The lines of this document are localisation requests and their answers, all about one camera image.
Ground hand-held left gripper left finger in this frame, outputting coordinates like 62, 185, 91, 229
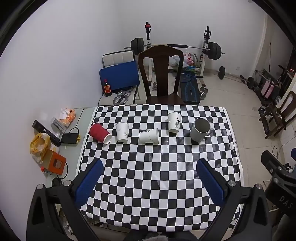
26, 159, 104, 241

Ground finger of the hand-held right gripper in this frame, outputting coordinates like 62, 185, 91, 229
261, 150, 288, 174

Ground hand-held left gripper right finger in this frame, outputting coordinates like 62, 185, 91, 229
196, 158, 273, 241

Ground red paper cup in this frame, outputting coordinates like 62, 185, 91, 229
89, 123, 112, 145

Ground white paper cup large print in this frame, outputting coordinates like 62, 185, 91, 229
168, 112, 181, 133

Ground orange cardboard box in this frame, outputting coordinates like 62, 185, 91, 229
43, 149, 67, 175

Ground black power pack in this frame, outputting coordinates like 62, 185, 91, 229
60, 133, 79, 144

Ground wooden armchair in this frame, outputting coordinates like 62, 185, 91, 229
258, 90, 296, 139

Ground white ceramic mug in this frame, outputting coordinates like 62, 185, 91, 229
190, 118, 213, 142

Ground black white checkered tablecloth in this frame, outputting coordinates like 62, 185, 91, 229
79, 104, 243, 233

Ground yellow plastic bag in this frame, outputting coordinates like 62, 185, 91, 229
30, 133, 51, 164

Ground black cylinder tube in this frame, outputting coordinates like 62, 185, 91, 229
32, 120, 62, 147

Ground grey small box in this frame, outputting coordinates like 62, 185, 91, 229
51, 117, 66, 132

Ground orange snack packet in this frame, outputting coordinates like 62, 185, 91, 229
59, 107, 77, 128

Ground pink bag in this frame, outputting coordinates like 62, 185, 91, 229
261, 81, 275, 98

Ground black exercise machine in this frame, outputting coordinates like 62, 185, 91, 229
240, 65, 296, 109

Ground chrome metal rings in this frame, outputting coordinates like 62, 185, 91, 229
113, 88, 134, 106

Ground black weight bench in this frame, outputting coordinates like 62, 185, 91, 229
179, 73, 204, 103

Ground dark bottle orange label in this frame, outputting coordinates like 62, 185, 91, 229
104, 79, 112, 97

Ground small barbell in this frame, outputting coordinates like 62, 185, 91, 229
217, 66, 258, 90

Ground blue board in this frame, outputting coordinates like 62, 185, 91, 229
99, 61, 140, 91

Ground dark wooden chair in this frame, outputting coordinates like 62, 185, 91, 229
138, 45, 185, 106

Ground white plastic bag red print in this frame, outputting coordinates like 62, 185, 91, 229
169, 52, 197, 69

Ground black barbell with plates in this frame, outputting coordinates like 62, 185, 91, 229
124, 38, 225, 61

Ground white bench press rack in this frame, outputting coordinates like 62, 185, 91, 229
143, 22, 212, 88

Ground white padded chair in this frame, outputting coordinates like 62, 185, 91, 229
102, 50, 139, 105

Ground black cable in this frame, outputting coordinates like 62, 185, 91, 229
55, 162, 69, 179

